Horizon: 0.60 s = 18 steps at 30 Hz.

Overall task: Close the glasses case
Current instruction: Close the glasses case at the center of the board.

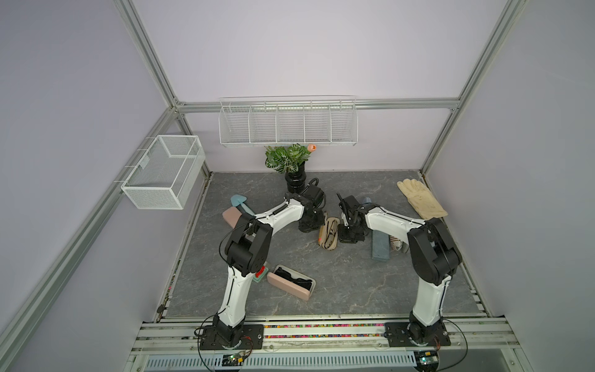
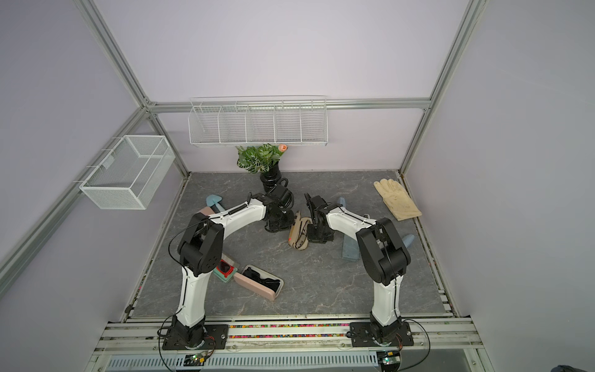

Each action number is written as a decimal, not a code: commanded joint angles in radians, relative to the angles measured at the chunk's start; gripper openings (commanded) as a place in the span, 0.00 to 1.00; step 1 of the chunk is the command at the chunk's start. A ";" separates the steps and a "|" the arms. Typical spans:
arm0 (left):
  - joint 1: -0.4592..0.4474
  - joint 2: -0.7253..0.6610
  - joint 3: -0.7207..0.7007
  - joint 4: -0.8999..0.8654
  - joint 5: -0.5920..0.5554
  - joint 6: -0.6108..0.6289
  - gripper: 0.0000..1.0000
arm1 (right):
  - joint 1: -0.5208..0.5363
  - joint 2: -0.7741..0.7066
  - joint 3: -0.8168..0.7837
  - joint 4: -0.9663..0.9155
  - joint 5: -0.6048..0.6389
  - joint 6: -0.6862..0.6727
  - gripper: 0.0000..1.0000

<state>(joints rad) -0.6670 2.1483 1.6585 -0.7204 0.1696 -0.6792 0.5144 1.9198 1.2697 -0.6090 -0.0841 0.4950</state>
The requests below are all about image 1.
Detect pink case black sunglasses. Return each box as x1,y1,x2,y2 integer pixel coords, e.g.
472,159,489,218
267,264,316,302

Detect mint case blue glasses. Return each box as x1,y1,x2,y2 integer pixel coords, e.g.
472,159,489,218
371,230,391,262

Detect beige work glove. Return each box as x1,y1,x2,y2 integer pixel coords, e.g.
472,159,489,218
397,179,448,220

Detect teal plastic scraper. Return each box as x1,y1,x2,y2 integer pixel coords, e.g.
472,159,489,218
230,195,256,215

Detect white vented cable duct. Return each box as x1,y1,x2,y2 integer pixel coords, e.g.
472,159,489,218
144,351,417,371

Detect white wire mesh side basket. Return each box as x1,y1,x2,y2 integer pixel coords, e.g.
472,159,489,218
121,135,205,210

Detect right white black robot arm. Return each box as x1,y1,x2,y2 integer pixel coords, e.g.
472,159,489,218
338,195,463,346

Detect grey mint case red sunglasses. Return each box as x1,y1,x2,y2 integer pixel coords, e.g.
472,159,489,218
253,265,269,283

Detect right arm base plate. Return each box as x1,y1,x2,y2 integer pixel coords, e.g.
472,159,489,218
384,320,451,348

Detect green plant in black vase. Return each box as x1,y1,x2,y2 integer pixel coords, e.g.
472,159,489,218
265,144,317,194

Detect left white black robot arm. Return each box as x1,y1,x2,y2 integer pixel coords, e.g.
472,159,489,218
212,178,325,348

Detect pink hard glasses case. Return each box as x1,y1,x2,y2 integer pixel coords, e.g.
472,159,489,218
222,206,243,228

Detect plaid beige glasses case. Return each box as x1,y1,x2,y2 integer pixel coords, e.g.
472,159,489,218
318,217,340,251

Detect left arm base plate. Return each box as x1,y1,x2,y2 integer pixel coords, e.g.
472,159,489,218
195,324,264,350

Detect long white wire shelf basket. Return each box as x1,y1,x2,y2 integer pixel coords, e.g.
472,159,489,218
218,95,359,147

